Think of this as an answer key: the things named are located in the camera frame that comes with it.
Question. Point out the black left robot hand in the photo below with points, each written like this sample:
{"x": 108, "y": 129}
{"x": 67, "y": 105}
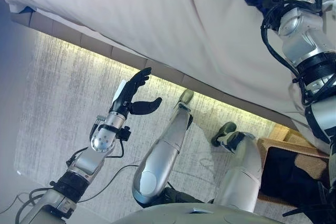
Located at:
{"x": 126, "y": 98}

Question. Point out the black garment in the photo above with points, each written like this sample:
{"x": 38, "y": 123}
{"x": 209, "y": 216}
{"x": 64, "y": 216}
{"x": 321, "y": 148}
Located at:
{"x": 283, "y": 176}

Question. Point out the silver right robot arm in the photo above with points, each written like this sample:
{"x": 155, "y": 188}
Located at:
{"x": 302, "y": 37}

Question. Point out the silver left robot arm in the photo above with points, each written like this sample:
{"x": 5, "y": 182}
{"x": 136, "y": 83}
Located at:
{"x": 86, "y": 163}

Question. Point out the beige bed cover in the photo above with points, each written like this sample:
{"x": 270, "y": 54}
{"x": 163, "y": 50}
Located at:
{"x": 131, "y": 11}

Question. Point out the brown wicker basket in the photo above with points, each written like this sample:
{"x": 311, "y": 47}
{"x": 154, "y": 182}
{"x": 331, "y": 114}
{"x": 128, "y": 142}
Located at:
{"x": 309, "y": 163}

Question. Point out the grey striped rug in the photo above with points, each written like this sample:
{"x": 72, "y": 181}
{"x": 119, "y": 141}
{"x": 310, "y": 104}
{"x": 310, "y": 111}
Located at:
{"x": 65, "y": 90}

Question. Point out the silver left robot leg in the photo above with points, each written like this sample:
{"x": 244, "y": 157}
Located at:
{"x": 162, "y": 155}

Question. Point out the silver robot leg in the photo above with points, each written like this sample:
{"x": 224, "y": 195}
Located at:
{"x": 162, "y": 155}
{"x": 244, "y": 176}

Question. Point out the grey robot torso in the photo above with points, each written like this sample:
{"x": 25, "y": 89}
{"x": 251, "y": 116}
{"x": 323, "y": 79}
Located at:
{"x": 197, "y": 216}

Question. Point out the silver right robot leg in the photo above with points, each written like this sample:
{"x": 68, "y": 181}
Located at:
{"x": 244, "y": 176}

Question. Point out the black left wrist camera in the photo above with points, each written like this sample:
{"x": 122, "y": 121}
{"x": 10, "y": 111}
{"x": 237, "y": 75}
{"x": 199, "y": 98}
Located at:
{"x": 125, "y": 133}

